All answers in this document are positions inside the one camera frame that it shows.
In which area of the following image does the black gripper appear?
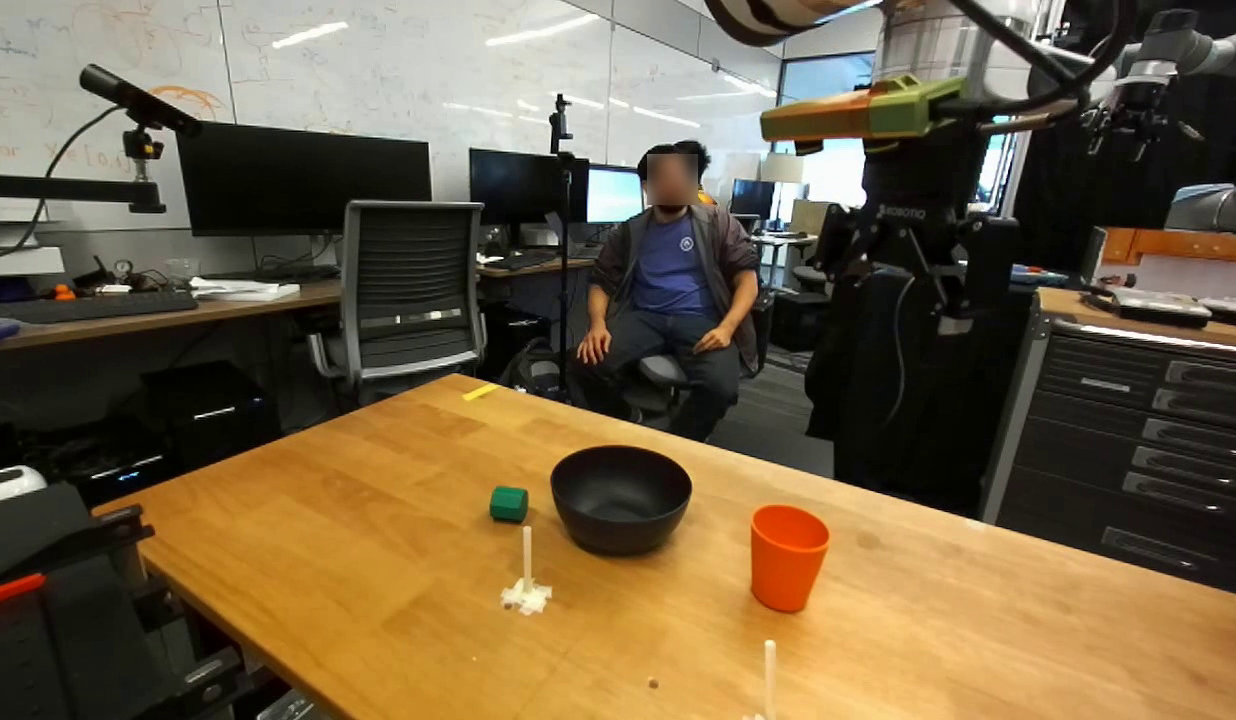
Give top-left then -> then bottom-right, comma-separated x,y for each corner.
833,131 -> 1024,345

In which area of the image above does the black keyboard device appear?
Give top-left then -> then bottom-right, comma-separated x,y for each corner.
1092,284 -> 1217,331

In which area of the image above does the black curtain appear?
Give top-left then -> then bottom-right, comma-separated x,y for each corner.
1013,0 -> 1236,277

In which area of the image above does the small dark monitor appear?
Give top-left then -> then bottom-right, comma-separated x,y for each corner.
466,146 -> 573,229

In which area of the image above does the wooden office desk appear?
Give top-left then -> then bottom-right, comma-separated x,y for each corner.
0,252 -> 591,355

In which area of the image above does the seated person blue shirt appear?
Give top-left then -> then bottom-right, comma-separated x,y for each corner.
573,137 -> 770,431

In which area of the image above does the lit monitor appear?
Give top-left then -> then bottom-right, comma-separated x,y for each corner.
585,160 -> 649,229

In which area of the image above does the white table lamp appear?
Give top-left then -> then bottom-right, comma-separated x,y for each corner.
757,152 -> 809,189

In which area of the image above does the black bowl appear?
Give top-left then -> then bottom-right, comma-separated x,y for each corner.
548,443 -> 698,560

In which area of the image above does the orange plastic cup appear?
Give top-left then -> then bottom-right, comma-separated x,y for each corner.
749,499 -> 838,618

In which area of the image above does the black case red handle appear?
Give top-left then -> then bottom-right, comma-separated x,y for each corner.
0,459 -> 159,720

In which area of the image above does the wooden tray box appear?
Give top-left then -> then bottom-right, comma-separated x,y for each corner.
1081,223 -> 1236,306

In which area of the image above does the black draped table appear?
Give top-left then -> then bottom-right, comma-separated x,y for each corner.
803,214 -> 1047,516

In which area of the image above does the grey mesh office chair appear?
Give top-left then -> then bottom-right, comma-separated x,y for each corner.
307,197 -> 493,406

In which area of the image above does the black tripod pole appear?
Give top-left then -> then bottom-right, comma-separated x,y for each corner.
545,94 -> 582,397

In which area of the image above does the green block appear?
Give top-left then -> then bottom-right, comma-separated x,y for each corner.
488,485 -> 531,530

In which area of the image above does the large dark monitor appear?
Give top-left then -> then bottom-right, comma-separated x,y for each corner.
174,119 -> 437,240

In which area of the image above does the grey drawer cabinet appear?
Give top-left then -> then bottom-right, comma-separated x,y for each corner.
980,284 -> 1236,598

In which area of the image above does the white post stand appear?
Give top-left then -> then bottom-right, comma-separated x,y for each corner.
501,520 -> 558,619

